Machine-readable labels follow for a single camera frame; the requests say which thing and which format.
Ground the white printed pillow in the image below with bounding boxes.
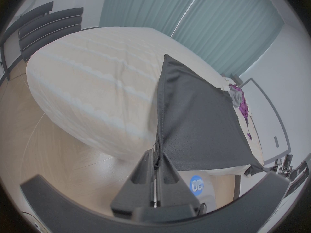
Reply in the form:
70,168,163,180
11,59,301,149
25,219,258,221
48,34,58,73
224,77,237,92

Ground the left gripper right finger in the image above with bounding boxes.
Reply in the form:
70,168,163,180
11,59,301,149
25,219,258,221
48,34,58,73
155,153,201,214

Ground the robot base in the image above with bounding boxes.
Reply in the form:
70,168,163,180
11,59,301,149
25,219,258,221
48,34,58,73
177,170,217,214

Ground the grey garment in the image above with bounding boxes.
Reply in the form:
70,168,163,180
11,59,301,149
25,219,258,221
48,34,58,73
229,84,244,108

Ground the purple satin garment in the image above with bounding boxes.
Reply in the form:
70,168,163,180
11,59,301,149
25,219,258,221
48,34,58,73
237,86,253,141

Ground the blue-green curtain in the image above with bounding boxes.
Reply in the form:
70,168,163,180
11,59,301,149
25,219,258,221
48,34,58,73
170,0,285,77
99,0,207,38

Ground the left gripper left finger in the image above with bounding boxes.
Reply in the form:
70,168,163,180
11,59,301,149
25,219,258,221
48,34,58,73
110,149,156,216

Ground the black garment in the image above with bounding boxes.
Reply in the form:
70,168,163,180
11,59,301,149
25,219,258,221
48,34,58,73
153,54,271,177

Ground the black chest of drawers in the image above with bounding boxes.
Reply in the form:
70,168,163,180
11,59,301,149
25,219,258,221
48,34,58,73
18,7,84,62

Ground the bed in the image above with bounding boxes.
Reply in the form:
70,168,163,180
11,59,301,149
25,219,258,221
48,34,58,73
25,26,292,201

